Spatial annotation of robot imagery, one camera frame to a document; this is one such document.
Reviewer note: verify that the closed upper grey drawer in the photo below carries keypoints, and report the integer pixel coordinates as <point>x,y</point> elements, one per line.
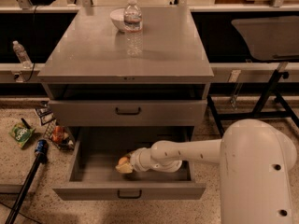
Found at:
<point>129,113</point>

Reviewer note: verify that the blue soda can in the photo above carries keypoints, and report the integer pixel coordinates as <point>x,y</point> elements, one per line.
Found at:
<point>41,148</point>

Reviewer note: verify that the grey metal drawer cabinet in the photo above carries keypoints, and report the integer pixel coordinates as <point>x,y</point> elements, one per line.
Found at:
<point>90,63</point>

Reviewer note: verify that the wire basket with items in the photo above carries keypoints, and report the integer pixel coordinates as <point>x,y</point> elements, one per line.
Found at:
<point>58,136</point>

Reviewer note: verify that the small water bottle on ledge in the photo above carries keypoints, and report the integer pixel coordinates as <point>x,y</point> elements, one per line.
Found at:
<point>22,55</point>

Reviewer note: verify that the orange fruit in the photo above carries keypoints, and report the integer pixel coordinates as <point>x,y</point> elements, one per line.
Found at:
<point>123,160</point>

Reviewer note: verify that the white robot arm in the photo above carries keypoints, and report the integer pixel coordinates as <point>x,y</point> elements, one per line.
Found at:
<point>254,158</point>

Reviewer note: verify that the grey chair seat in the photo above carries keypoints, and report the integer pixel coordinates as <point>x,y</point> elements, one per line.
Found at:
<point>270,39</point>

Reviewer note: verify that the clear plastic water bottle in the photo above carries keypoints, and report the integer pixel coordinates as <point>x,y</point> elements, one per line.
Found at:
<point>133,27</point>

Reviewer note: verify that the dark snack packet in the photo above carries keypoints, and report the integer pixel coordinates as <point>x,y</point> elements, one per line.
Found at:
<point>45,115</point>

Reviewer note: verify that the open lower grey drawer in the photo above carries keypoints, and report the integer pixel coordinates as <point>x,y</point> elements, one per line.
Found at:
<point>92,175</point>

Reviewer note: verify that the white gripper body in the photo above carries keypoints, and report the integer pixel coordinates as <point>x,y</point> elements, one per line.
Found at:
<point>137,162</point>

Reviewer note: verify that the green snack bag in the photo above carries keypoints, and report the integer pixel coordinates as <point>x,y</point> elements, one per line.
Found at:
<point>21,134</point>

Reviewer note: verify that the black stand frame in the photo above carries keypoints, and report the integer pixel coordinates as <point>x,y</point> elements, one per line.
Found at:
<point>257,111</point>

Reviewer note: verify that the white bowl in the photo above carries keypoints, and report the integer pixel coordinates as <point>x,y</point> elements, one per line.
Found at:
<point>116,17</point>

